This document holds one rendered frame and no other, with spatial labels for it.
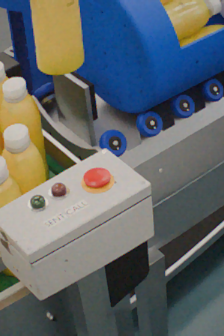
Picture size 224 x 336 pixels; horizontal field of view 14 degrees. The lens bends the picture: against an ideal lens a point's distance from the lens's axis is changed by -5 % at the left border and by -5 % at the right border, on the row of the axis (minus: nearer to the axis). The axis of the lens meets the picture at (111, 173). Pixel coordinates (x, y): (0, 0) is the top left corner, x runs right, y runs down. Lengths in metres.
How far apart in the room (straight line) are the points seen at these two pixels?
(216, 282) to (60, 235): 1.42
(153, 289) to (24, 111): 0.56
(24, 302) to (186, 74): 0.46
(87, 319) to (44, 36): 0.44
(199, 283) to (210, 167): 0.95
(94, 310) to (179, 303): 1.16
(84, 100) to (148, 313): 0.56
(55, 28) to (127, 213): 0.28
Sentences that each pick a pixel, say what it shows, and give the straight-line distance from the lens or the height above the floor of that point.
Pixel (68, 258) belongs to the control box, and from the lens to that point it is 1.25.
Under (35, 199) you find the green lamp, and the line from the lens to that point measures 1.26.
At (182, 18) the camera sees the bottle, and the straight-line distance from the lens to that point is 1.56.
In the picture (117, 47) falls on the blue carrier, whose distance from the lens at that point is 1.53.
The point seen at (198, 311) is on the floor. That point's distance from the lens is 2.54.
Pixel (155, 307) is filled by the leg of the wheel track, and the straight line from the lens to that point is 1.93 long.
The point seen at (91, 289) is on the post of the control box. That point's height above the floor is 0.93.
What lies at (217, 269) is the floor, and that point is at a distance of 2.64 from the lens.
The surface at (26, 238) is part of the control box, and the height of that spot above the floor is 1.10.
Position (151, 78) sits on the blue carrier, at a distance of 1.49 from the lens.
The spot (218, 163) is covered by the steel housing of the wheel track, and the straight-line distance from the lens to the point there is 1.71.
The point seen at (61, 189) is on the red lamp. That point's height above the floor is 1.11.
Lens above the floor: 1.95
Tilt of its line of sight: 41 degrees down
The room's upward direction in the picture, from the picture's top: 7 degrees counter-clockwise
